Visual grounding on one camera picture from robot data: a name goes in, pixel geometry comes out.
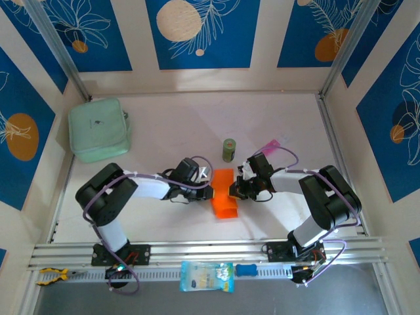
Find orange square paper sheet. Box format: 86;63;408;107
209;168;240;220

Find pink plastic box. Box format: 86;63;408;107
261;139;282;158

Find green can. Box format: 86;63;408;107
222;138;238;163

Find blue bone-shaped object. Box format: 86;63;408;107
236;263;258;278

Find wet wipes packet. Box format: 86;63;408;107
179;261;236;293

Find mint green fabric pouch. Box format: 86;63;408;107
68;97;134;164

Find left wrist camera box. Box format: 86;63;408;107
196;165;213;181

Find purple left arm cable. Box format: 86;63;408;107
81;155;214;296

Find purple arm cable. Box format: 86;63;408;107
259;146;362;288
81;155;214;296

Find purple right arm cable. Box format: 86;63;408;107
259;146;362;288

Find aluminium extrusion rail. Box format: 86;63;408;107
28;236;390;272

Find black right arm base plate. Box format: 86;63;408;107
262;241;327;263

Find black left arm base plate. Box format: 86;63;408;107
91;243;152;266

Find white slotted cable duct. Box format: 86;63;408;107
35;262;296;285

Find aluminium frame post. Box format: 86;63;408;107
318;0;387;99
24;0;93;101

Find yellow-handled pliers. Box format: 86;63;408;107
35;267;88;286

